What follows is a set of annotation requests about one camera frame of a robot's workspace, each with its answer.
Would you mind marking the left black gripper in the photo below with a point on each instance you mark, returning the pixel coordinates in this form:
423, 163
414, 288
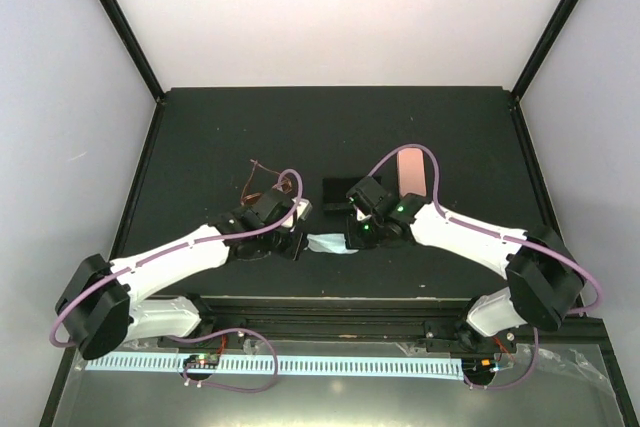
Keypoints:
298, 243

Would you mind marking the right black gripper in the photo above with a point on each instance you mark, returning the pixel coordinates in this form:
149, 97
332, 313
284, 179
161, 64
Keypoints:
354, 241

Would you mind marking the light blue cleaning cloth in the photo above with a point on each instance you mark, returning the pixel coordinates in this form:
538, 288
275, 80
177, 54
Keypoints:
330, 243

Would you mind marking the black glasses case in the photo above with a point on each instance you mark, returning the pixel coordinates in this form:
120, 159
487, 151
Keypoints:
340, 195

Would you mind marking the pink glasses case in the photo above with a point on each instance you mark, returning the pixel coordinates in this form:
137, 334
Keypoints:
411, 172

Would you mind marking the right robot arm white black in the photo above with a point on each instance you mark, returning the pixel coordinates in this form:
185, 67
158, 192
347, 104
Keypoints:
541, 283

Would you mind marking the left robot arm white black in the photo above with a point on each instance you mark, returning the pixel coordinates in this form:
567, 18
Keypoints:
107, 303

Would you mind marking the brown sunglasses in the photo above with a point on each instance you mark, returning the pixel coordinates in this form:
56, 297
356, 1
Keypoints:
260, 180

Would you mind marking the left circuit board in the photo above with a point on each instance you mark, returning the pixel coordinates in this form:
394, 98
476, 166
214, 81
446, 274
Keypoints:
201, 361

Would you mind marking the circuit board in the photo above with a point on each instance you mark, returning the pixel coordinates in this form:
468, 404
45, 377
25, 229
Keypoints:
486, 365
201, 361

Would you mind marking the right circuit board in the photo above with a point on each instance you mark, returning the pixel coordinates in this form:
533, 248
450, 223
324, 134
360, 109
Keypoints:
486, 365

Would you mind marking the clear plastic sheet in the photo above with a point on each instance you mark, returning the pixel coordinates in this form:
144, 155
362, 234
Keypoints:
322, 384

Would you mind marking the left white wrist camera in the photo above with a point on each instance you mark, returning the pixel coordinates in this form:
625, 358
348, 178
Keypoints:
303, 208

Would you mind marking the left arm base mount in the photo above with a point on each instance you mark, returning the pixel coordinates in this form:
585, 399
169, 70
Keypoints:
203, 329

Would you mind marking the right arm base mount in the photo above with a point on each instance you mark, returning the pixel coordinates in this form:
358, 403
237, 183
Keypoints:
457, 336

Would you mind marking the white slotted cable duct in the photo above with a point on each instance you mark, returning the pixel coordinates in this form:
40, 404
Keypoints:
286, 365

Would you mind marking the right black frame post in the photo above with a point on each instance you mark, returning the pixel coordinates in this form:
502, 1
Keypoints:
546, 41

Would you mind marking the black frame post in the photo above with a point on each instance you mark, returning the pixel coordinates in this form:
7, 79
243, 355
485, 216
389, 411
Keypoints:
546, 41
128, 38

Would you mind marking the left black frame post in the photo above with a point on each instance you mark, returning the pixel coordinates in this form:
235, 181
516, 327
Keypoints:
128, 38

